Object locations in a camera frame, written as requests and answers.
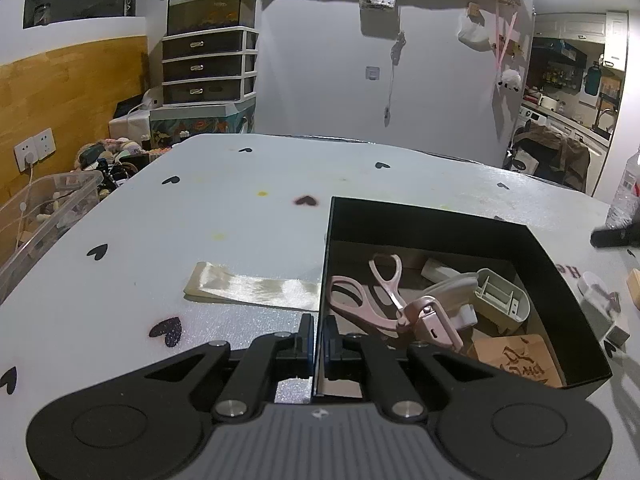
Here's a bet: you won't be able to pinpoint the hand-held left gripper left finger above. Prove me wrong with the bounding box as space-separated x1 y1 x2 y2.
142 312 317 423

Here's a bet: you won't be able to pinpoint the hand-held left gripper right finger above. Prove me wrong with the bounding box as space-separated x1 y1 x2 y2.
324 315 502 421

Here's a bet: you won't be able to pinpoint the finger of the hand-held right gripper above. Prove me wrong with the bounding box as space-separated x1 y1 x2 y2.
590 225 640 250

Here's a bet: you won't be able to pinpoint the pink scissors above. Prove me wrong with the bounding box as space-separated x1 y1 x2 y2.
329 253 417 339

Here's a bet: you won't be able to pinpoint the pink eyelash curler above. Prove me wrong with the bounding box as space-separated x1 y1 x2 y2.
395 295 464 352

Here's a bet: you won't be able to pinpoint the white rectangular charger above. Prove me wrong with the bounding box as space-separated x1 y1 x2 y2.
421 258 459 284

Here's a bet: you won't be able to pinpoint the beige plastic container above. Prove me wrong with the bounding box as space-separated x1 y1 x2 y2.
474 268 531 337

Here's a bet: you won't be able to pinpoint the black box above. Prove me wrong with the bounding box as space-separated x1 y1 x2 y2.
312 196 614 402

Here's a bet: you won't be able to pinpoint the carved square wooden box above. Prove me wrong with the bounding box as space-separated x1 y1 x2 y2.
467 333 566 389

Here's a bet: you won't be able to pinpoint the clear water bottle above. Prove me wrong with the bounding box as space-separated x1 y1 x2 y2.
604 144 640 232

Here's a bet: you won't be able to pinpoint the oval wooden box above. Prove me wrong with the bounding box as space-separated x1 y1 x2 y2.
625 268 640 312

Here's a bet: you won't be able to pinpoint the white suction hook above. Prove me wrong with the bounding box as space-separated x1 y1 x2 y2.
577 270 624 317

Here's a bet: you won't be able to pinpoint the white cube block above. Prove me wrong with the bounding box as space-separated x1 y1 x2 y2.
602 320 631 359

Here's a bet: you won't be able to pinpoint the chair with brown cloth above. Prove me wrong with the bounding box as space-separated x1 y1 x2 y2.
504 124 592 192

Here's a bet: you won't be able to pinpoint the kitchen counter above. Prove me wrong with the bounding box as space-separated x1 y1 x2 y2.
520 102 616 147

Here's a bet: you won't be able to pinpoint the white plush toy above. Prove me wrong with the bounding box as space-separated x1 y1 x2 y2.
497 70 524 94

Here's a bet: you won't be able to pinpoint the pink ribbon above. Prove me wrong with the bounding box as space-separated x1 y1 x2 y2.
492 0 522 87

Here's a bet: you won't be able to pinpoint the white hanging bag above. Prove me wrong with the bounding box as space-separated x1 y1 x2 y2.
457 12 492 52

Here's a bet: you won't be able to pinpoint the pile of stuffed toys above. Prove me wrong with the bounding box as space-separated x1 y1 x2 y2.
74 137 152 197

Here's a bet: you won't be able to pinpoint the clear plastic storage bin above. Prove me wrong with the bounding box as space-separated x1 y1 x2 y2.
0 169 104 302

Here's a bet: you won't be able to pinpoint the white plastic drawer unit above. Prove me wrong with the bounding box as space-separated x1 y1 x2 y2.
160 27 260 107

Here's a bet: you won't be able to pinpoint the glass fish tank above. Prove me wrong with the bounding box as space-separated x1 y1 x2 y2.
166 0 259 37

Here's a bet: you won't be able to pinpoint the white kitchen wall cabinets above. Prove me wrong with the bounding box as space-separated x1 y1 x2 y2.
532 10 629 72

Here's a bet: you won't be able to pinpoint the hanging cord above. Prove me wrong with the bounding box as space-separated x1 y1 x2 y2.
384 31 407 129

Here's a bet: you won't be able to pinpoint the wall socket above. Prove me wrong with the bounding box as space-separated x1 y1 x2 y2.
13 128 56 171

